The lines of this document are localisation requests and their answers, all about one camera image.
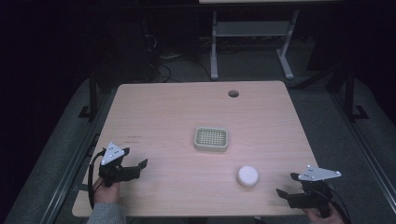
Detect pale green soap dish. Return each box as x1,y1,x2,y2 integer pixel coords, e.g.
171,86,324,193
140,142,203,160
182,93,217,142
193,126,230,153

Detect white metal table frame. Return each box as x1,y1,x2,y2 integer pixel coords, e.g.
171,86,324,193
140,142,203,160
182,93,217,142
199,0,344,81

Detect person's left hand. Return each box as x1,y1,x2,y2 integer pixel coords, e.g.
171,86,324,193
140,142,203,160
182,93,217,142
92,176,121,205

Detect grey metal floor rail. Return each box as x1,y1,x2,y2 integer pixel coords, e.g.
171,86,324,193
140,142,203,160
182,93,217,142
39,91,108,224
329,91,396,206

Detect black metal stand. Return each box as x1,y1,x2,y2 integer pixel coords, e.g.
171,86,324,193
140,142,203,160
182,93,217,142
342,63,371,123
78,69,101,123

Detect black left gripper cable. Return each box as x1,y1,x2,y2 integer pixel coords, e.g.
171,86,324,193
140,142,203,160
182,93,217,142
87,148,107,210

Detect person's right hand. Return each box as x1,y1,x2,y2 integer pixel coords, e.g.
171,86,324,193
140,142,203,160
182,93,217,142
303,203,347,224

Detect white round soap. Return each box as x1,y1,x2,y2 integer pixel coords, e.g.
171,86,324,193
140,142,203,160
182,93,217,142
235,165,260,189

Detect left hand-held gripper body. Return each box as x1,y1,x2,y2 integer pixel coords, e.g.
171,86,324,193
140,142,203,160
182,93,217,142
98,142,140,188

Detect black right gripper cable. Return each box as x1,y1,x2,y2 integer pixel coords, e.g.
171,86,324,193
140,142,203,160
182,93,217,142
329,186,353,224

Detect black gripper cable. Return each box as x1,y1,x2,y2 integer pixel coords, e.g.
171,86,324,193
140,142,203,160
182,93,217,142
329,186,353,224
87,148,107,210

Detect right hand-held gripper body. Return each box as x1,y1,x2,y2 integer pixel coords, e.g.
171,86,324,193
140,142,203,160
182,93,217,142
286,164,343,218

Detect black floor cables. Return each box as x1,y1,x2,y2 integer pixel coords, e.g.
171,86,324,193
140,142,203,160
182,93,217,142
143,33,213,84

